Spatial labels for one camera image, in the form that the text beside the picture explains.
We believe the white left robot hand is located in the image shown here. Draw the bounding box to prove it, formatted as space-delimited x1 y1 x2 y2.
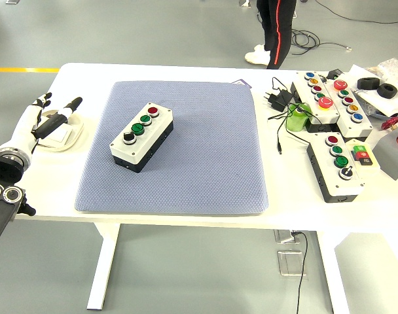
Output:
4 92 84 154

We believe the four-button control box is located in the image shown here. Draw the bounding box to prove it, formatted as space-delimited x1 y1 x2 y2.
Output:
306 132 366 203
109 103 174 174

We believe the five-button box, mushroom at end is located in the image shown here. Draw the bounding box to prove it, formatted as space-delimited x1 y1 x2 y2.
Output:
290 71 342 133

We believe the five-button box, mushroom at head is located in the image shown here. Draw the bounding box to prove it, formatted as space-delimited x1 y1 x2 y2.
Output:
323 78 374 138

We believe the cream oval tray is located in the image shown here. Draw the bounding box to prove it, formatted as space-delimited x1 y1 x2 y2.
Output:
33 109 86 154

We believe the white table leg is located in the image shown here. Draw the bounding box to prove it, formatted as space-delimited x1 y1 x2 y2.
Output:
316 230 350 314
86 224 121 311

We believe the blue-grey textured mat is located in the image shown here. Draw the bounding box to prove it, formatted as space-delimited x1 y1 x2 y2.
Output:
74 80 270 216

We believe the person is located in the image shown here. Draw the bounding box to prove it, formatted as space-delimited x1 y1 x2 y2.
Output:
244 0 298 70

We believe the green plastic cylinder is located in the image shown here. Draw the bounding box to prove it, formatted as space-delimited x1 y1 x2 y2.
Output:
285 102 314 133

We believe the clear floor socket cover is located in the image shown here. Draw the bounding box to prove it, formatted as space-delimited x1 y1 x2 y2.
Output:
277 250 307 277

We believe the white paper sheet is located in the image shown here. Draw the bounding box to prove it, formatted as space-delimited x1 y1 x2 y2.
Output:
348 64 398 117

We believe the grey block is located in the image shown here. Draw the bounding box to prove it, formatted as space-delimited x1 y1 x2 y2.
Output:
372 126 398 181

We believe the clear bubble wrap bag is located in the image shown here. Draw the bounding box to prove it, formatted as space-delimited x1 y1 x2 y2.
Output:
369 58 398 96

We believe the white wall switch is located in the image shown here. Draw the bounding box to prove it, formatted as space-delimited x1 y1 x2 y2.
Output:
43 127 72 148

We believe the black power adapter with cord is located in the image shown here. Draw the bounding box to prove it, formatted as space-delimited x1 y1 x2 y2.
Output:
262 77 314 155

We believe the coiled black floor cable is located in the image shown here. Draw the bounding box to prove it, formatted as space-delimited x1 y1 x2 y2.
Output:
290 29 353 56

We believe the black cable under table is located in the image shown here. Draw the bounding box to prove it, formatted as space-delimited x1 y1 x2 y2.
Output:
292 231 308 314

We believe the black foam ring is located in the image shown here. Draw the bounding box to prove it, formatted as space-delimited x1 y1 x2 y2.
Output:
357 77 381 90
377 83 398 99

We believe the cream three-button switch box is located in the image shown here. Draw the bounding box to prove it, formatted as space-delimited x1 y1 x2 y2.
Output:
346 139 382 180

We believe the long black floor cable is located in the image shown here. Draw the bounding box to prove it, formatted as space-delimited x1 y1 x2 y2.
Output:
316 0 398 24

